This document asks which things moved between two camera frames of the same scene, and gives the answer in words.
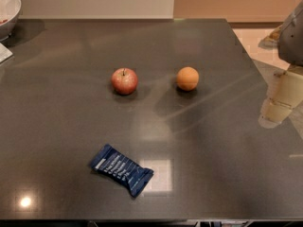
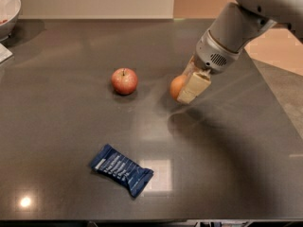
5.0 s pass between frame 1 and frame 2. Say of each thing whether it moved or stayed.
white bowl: stayed
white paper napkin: stayed
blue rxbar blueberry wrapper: stayed
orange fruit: moved
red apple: stayed
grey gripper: moved
